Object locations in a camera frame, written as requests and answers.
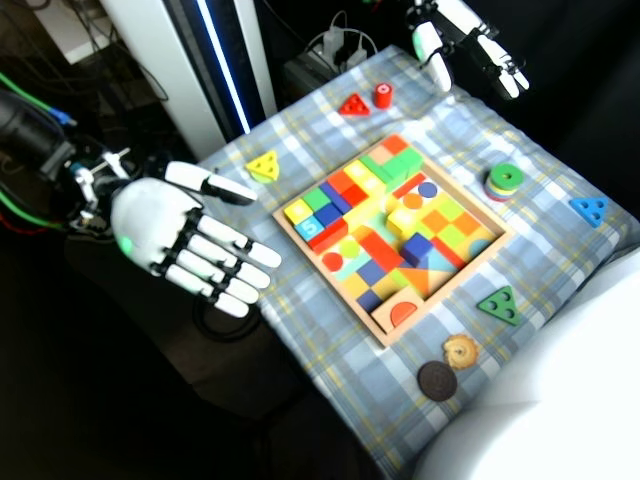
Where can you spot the white column with blue strip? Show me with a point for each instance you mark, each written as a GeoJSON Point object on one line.
{"type": "Point", "coordinates": [165, 65]}

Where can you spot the yellow triangle with three holes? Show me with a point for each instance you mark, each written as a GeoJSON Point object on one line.
{"type": "Point", "coordinates": [262, 164]}

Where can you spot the chocolate sandwich cookie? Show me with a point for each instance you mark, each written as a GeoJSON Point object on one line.
{"type": "Point", "coordinates": [437, 381]}

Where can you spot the green wooden cube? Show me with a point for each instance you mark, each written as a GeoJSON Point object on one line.
{"type": "Point", "coordinates": [412, 159]}
{"type": "Point", "coordinates": [397, 171]}
{"type": "Point", "coordinates": [317, 198]}

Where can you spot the yellow cube printed E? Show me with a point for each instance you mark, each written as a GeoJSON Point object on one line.
{"type": "Point", "coordinates": [357, 170]}

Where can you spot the wooden tray with colourful print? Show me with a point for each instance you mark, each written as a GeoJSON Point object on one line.
{"type": "Point", "coordinates": [452, 227]}

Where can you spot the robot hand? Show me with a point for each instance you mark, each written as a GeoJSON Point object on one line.
{"type": "Point", "coordinates": [450, 15]}
{"type": "Point", "coordinates": [145, 220]}

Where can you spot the yellow cube printed equals sign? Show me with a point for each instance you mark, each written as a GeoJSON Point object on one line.
{"type": "Point", "coordinates": [297, 212]}

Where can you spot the dark blue plain cube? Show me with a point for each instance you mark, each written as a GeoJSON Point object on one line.
{"type": "Point", "coordinates": [329, 215]}

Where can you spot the natural wooden cube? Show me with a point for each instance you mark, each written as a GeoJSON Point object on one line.
{"type": "Point", "coordinates": [381, 154]}

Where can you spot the tan flower-shaped cookie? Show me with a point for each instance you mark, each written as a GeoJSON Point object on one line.
{"type": "Point", "coordinates": [462, 357]}

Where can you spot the red wooden cube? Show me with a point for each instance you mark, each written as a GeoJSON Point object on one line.
{"type": "Point", "coordinates": [396, 144]}
{"type": "Point", "coordinates": [341, 181]}

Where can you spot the blue plaid cloth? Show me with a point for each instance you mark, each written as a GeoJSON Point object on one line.
{"type": "Point", "coordinates": [350, 375]}

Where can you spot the red triangle with three holes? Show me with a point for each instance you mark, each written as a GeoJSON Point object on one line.
{"type": "Point", "coordinates": [355, 107]}

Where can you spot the black box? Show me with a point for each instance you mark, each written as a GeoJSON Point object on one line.
{"type": "Point", "coordinates": [305, 72]}

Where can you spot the white power strip with plugs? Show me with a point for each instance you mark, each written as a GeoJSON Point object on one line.
{"type": "Point", "coordinates": [340, 42]}

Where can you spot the teal cube printed 5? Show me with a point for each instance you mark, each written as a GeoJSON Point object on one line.
{"type": "Point", "coordinates": [310, 228]}

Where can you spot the dark blue cube printed C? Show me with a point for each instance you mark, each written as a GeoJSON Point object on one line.
{"type": "Point", "coordinates": [417, 249]}

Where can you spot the green triangle with three holes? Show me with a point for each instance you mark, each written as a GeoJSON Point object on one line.
{"type": "Point", "coordinates": [492, 302]}

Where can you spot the blue triangle with three holes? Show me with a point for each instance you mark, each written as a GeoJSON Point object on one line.
{"type": "Point", "coordinates": [582, 206]}

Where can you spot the red wooden cylinder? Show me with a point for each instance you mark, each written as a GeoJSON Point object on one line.
{"type": "Point", "coordinates": [383, 96]}

